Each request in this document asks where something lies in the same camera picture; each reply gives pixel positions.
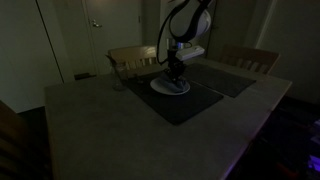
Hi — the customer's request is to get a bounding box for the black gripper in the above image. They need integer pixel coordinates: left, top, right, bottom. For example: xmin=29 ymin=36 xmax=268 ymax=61
xmin=164 ymin=50 xmax=186 ymax=84

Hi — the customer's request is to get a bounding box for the blue towel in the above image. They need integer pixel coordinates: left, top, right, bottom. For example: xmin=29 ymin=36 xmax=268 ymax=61
xmin=159 ymin=73 xmax=187 ymax=93

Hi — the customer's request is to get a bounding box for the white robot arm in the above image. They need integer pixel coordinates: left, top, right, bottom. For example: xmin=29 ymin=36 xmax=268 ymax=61
xmin=157 ymin=0 xmax=214 ymax=83

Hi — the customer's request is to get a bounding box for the white round plate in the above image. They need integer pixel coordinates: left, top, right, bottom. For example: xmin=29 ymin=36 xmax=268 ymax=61
xmin=150 ymin=78 xmax=190 ymax=96

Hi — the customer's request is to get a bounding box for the wooden chair near towel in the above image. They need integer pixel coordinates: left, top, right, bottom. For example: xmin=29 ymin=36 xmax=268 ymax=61
xmin=107 ymin=46 xmax=161 ymax=80

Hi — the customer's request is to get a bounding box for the dark placemat under plate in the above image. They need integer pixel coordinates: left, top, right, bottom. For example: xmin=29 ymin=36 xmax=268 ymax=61
xmin=125 ymin=73 xmax=223 ymax=125

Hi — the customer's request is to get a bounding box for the dark empty placemat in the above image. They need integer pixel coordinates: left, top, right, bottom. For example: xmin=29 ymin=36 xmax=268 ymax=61
xmin=184 ymin=63 xmax=255 ymax=98

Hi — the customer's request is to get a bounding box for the clear glass jar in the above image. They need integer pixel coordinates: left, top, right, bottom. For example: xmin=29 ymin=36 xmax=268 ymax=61
xmin=111 ymin=67 xmax=126 ymax=91

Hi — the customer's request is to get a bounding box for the wooden chair near door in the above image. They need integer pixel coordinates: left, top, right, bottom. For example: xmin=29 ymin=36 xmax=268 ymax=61
xmin=219 ymin=45 xmax=280 ymax=74

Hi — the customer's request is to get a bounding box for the dark wooden chair foreground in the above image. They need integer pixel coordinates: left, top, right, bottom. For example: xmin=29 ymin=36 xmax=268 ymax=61
xmin=0 ymin=101 xmax=53 ymax=180

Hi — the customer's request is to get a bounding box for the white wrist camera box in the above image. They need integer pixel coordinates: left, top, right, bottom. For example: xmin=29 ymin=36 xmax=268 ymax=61
xmin=176 ymin=46 xmax=205 ymax=61

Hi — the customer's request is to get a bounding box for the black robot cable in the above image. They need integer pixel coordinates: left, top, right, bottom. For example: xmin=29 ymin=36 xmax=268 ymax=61
xmin=155 ymin=0 xmax=214 ymax=65

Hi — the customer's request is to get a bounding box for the door with metal handle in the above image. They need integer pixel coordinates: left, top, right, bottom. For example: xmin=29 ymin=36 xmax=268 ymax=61
xmin=83 ymin=0 xmax=142 ymax=75

